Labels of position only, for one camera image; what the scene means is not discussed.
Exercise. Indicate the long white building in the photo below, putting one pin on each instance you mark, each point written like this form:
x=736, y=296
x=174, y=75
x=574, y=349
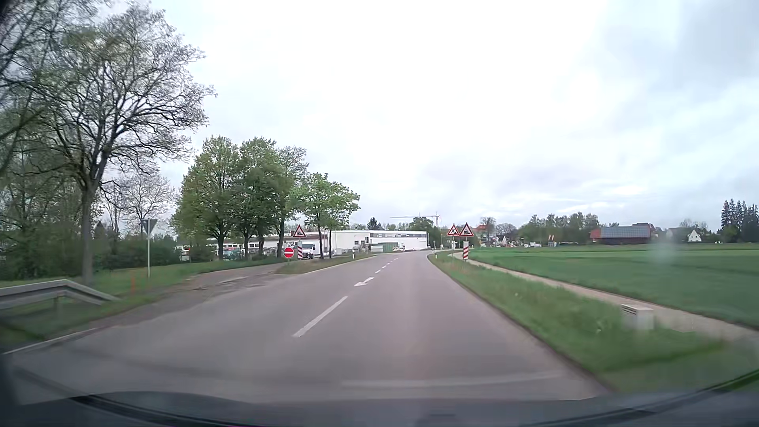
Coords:
x=379, y=239

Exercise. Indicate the construction crane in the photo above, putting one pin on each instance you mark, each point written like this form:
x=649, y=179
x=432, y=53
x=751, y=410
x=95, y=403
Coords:
x=424, y=218

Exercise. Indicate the white van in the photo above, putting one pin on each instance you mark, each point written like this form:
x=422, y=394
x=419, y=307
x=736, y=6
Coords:
x=308, y=249

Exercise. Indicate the triangular warning sign with beacon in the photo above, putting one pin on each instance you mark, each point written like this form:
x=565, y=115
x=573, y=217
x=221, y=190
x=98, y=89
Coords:
x=299, y=234

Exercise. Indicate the twin triangular warning signs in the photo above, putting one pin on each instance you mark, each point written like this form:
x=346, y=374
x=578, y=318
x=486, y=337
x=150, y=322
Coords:
x=461, y=232

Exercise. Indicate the red no entry sign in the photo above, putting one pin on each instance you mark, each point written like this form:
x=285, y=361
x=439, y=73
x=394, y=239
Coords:
x=289, y=252

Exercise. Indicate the grey asphalt road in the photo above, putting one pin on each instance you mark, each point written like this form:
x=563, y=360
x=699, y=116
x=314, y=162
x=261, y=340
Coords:
x=391, y=320

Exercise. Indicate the row of green trees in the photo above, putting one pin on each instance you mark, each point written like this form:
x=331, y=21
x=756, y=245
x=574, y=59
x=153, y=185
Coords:
x=255, y=190

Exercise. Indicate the distant tree line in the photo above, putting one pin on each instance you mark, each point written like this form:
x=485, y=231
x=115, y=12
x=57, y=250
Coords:
x=557, y=228

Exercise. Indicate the car's own bonnet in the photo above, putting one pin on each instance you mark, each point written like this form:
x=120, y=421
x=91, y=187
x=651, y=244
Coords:
x=379, y=412

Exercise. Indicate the grass verge with path side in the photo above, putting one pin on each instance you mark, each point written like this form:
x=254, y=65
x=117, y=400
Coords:
x=569, y=323

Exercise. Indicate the small bare tree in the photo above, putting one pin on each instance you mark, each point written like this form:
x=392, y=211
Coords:
x=142, y=198

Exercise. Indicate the barn with dark roof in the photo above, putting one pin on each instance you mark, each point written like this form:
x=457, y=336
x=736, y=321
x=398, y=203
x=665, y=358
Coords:
x=622, y=234

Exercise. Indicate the dark green bushes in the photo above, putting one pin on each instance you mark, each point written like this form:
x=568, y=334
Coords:
x=136, y=252

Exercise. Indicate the pale stone marker block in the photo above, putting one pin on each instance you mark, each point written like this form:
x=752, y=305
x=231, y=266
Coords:
x=637, y=316

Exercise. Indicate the green field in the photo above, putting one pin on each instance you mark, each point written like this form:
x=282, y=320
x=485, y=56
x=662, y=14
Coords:
x=652, y=273

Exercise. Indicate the large bare tree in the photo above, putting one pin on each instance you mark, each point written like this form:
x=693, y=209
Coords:
x=89, y=148

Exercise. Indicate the white house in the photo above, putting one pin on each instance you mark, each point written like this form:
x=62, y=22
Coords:
x=692, y=236

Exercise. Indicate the pale gravel path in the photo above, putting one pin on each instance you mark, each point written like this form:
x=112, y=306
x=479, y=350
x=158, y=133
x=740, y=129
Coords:
x=682, y=317

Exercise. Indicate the dark conifer trees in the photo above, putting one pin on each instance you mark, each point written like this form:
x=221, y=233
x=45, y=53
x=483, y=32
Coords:
x=740, y=220

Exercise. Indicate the give way sign on post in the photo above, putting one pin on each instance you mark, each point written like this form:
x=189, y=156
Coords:
x=149, y=228

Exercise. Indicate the grey metal guard rail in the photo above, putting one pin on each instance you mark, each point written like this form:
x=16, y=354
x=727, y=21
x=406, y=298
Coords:
x=53, y=292

